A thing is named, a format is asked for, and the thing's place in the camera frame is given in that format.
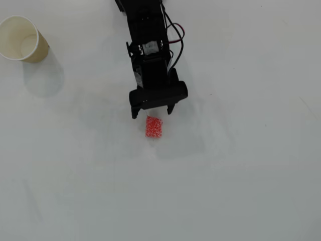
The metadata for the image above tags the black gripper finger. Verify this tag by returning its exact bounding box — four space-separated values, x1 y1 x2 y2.
131 104 146 119
166 102 178 115

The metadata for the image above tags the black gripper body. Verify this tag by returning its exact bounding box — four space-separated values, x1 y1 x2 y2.
130 56 181 90

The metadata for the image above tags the red foam cube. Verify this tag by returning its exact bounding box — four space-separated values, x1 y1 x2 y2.
144 115 164 139

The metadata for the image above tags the beige paper cup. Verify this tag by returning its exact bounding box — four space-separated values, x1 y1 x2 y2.
0 15 50 64

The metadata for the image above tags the black oblong wrist camera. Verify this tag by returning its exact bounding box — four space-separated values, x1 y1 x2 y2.
128 81 189 110

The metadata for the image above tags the black cable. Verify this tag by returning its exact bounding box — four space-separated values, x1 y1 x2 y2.
161 2 185 70

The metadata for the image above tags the red servo wire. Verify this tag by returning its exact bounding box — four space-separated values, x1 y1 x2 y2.
167 23 187 44

